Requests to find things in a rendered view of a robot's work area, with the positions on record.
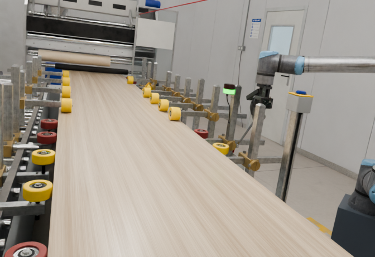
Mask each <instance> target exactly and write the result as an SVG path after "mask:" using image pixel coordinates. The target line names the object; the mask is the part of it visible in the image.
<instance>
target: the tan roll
mask: <svg viewBox="0 0 375 257"><path fill-rule="evenodd" d="M38 55H41V56H42V61H52V62H64V63H71V64H83V65H95V66H108V67H110V63H111V64H123V65H132V62H124V61H113V60H110V56H99V55H88V54H77V53H71V52H60V51H49V50H39V52H38V53H31V52H28V56H38Z"/></svg>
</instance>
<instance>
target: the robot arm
mask: <svg viewBox="0 0 375 257"><path fill-rule="evenodd" d="M258 59H259V60H258V68H257V74H256V80H255V83H257V86H258V87H259V89H256V90H255V91H253V92H252V93H250V94H248V95H247V96H246V99H247V100H251V104H250V111H251V115H252V119H253V118H254V111H255V107H256V104H258V103H260V104H264V105H265V106H266V109H272V103H273V98H271V97H270V98H269V95H270V89H272V86H271V85H273V80H274V76H275V73H276V72H280V73H285V74H294V75H302V73H305V72H329V73H375V56H293V55H282V54H279V52H278V51H261V52H260V55H259V58H258ZM347 203H348V205H349V206H350V207H351V208H353V209H354V210H356V211H358V212H361V213H363V214H366V215H369V216H375V160H374V159H363V160H362V162H361V164H360V169H359V173H358V178H357V183H356V186H355V190H354V192H353V193H352V194H351V196H350V197H349V198H348V202H347Z"/></svg>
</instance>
